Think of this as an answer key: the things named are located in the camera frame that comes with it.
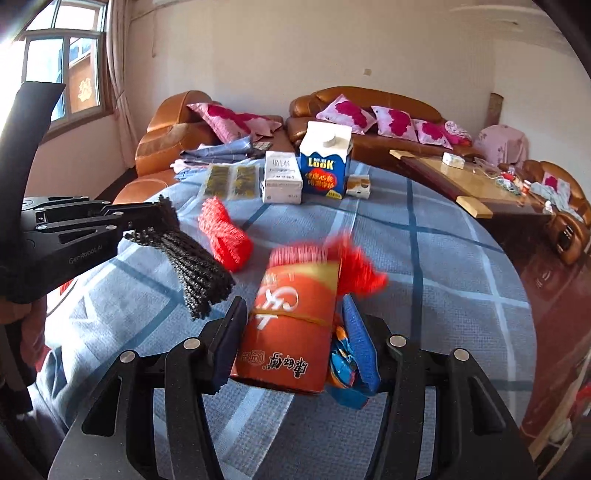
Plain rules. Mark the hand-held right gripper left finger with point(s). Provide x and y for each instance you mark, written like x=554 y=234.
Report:
x=228 y=344

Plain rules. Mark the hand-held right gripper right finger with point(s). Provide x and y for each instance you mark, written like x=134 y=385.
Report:
x=364 y=350

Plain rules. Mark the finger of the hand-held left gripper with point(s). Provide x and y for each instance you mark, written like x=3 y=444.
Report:
x=69 y=206
x=138 y=220

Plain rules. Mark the blue and orange wrapper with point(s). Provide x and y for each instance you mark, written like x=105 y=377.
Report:
x=344 y=369

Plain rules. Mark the orange snack packet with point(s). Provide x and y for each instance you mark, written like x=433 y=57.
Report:
x=286 y=332

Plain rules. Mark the black foam net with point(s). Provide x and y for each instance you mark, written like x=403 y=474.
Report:
x=198 y=267

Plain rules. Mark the person's left hand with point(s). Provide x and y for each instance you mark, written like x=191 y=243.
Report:
x=33 y=330

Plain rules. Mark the brown leather chaise sofa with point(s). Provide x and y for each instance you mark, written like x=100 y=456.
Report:
x=161 y=138

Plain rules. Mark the red foam net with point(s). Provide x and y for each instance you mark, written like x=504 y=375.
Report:
x=226 y=240

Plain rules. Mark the folded blue plaid cloth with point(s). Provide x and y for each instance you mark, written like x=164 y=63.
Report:
x=217 y=152

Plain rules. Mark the blue plaid tablecloth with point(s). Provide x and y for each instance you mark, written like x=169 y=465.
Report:
x=415 y=258

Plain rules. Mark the long pink flowered pillow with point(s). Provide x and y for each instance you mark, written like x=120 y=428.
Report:
x=231 y=122

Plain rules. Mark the window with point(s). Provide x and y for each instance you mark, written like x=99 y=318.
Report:
x=69 y=60

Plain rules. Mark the beige curtain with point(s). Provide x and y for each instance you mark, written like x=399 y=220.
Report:
x=122 y=69

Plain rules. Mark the white cardboard box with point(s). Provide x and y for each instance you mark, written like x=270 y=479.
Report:
x=281 y=177

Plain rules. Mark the small brown and white carton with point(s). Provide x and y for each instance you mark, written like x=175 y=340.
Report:
x=358 y=187

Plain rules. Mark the blue and white milk carton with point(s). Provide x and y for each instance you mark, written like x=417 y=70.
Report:
x=323 y=170

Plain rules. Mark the wooden coffee table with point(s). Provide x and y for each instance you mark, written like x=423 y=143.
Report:
x=466 y=182

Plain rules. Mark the small white box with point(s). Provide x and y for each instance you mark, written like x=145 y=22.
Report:
x=453 y=159

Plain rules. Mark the small pink patterned cushion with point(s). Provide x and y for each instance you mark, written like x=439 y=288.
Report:
x=458 y=134

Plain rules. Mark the brown leather armchair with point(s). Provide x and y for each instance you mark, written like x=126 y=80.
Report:
x=570 y=230

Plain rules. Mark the light blue cloth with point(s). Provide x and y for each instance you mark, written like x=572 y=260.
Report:
x=551 y=194

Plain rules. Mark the pink cloth covered furniture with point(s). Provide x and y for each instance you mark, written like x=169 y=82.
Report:
x=503 y=145

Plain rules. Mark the brown leather three-seat sofa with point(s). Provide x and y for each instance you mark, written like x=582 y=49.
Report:
x=406 y=101

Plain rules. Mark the small pink flowered pillow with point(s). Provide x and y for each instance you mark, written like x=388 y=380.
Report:
x=556 y=182

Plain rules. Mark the tan rolled mat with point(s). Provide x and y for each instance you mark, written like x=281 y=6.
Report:
x=496 y=108

